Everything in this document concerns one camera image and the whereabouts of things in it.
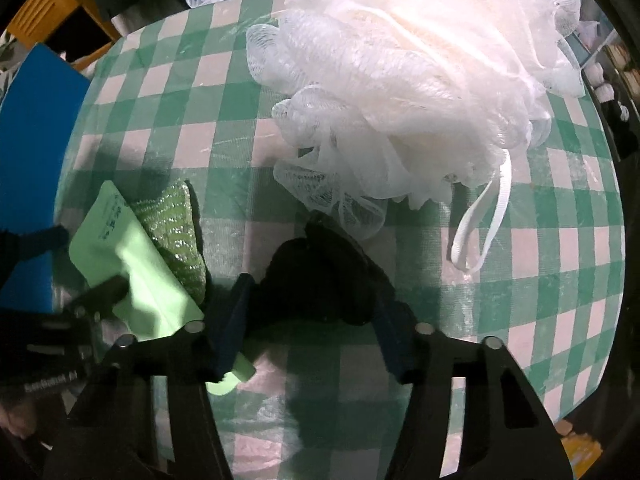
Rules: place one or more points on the black soft cloth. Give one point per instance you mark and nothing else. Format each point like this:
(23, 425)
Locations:
(326, 277)

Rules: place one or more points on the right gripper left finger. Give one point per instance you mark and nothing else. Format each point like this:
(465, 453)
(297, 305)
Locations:
(202, 351)

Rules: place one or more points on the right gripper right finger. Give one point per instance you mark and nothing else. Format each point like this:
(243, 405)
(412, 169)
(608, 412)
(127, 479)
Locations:
(418, 355)

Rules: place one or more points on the blue-edged cardboard box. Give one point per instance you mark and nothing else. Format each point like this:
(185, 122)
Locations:
(38, 114)

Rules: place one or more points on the white mesh bath pouf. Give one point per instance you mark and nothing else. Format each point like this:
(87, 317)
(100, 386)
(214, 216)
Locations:
(399, 100)

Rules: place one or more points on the light green cloth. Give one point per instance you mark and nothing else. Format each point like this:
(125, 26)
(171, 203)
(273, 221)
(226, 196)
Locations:
(111, 241)

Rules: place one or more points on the green glitter scrub pad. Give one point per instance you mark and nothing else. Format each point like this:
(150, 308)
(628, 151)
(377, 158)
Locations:
(169, 222)

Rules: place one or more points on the green checkered tablecloth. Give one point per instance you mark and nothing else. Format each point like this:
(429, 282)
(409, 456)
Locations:
(175, 101)

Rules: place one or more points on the person's hand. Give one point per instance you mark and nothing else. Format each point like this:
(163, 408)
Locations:
(19, 419)

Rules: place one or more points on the shoe rack with shoes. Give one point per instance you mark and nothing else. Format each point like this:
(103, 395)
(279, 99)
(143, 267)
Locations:
(612, 78)

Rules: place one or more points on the wooden louvered wardrobe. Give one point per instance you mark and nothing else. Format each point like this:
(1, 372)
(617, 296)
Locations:
(37, 20)

